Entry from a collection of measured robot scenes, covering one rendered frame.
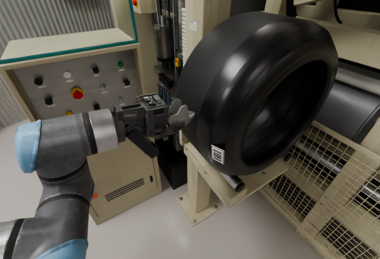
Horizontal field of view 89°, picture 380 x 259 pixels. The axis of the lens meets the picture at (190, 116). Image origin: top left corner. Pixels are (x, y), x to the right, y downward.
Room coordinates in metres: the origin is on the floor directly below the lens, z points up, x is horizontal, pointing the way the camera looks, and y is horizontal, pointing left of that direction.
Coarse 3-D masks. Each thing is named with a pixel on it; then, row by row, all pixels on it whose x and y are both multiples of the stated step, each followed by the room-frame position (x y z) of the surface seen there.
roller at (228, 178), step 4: (220, 172) 0.48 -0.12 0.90; (224, 176) 0.46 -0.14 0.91; (228, 176) 0.45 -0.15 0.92; (232, 176) 0.45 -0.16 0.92; (236, 176) 0.45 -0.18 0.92; (228, 180) 0.44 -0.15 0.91; (232, 180) 0.43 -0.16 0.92; (236, 180) 0.43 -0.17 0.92; (240, 180) 0.43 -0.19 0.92; (232, 184) 0.42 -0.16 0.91; (236, 184) 0.42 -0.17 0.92; (240, 184) 0.41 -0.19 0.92; (244, 184) 0.43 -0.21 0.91; (236, 188) 0.41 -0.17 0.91; (240, 188) 0.41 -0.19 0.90
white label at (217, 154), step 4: (212, 148) 0.37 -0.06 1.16; (216, 148) 0.36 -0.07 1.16; (212, 152) 0.37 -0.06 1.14; (216, 152) 0.36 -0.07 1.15; (220, 152) 0.36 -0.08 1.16; (212, 156) 0.37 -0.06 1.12; (216, 156) 0.37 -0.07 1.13; (220, 156) 0.36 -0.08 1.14; (216, 160) 0.37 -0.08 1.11; (220, 160) 0.36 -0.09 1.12
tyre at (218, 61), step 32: (224, 32) 0.57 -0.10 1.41; (256, 32) 0.51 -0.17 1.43; (288, 32) 0.48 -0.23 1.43; (320, 32) 0.53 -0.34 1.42; (192, 64) 0.54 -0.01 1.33; (224, 64) 0.46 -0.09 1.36; (256, 64) 0.43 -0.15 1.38; (288, 64) 0.44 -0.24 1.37; (320, 64) 0.67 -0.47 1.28; (192, 96) 0.48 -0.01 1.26; (224, 96) 0.40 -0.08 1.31; (256, 96) 0.40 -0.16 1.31; (288, 96) 0.75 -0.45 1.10; (320, 96) 0.60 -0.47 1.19; (192, 128) 0.44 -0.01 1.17; (224, 128) 0.37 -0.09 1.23; (256, 128) 0.71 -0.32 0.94; (288, 128) 0.65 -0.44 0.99; (224, 160) 0.37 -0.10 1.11; (256, 160) 0.54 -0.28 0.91
